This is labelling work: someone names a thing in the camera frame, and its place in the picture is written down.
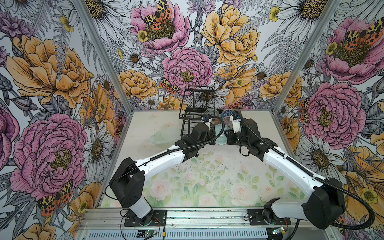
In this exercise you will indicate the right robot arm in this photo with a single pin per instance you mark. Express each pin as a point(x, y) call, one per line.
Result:
point(325, 197)

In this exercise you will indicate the green patterned bowl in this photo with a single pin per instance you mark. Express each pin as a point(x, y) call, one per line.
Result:
point(211, 112)

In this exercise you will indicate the black wire dish rack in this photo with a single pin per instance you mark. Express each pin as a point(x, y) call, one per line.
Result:
point(194, 103)

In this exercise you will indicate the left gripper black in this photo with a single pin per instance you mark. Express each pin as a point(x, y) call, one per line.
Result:
point(212, 135)

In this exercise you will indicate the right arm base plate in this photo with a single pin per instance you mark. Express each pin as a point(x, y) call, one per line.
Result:
point(263, 217)

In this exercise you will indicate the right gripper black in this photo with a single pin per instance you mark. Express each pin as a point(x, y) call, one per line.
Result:
point(230, 138)

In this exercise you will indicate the mint green striped bowl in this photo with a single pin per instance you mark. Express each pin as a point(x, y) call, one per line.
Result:
point(222, 139)

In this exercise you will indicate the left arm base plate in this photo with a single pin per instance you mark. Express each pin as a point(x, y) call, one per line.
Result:
point(155, 218)

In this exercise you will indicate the white vented cable duct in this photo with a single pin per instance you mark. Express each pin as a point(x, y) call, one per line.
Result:
point(180, 234)

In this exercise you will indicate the blue patterned bowl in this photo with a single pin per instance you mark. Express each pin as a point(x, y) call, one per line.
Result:
point(229, 112)

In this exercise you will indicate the aluminium front rail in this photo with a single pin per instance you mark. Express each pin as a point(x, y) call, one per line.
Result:
point(177, 218)

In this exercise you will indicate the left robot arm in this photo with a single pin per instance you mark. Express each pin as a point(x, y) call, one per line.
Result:
point(128, 181)

